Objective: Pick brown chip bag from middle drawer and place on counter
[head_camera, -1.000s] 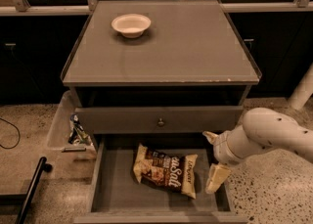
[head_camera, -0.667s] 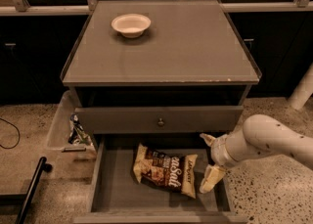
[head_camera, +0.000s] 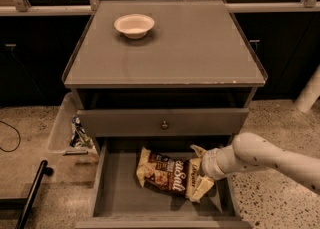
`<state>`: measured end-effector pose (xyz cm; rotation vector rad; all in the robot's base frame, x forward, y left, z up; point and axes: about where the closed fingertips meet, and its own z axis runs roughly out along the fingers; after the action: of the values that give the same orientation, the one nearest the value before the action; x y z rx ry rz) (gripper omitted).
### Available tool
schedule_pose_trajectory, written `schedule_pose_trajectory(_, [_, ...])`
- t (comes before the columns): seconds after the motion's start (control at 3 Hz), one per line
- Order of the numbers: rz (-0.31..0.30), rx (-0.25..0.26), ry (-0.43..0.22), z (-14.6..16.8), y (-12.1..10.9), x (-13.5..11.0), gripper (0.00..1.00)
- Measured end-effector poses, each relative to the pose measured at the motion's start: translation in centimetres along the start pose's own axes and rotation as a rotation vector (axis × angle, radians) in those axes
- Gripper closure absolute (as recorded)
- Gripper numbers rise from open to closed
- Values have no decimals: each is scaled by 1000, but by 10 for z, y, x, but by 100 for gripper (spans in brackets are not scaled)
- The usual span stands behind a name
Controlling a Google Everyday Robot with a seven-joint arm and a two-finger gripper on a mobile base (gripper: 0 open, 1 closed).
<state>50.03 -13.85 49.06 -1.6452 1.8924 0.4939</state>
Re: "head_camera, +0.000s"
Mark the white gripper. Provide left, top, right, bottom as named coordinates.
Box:
left=189, top=144, right=227, bottom=202

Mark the brown chip bag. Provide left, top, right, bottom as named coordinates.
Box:
left=136, top=147, right=201, bottom=202

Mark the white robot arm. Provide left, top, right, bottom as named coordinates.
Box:
left=191, top=132, right=320, bottom=194

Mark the brass drawer knob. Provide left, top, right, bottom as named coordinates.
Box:
left=161, top=121, right=169, bottom=130

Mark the grey open middle drawer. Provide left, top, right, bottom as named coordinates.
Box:
left=76, top=141, right=252, bottom=229

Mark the grey drawer cabinet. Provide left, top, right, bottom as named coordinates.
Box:
left=63, top=0, right=267, bottom=149

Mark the grey top drawer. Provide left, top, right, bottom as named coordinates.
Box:
left=77, top=108, right=249, bottom=137

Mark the clear plastic bin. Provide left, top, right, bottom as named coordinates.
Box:
left=48, top=93, right=96, bottom=155

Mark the white paper bowl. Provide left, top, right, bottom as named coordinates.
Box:
left=114, top=14, right=155, bottom=39

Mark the black metal bar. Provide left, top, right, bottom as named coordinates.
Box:
left=0, top=160, right=54, bottom=229

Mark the black floor cable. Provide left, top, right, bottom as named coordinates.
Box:
left=0, top=120, right=22, bottom=153

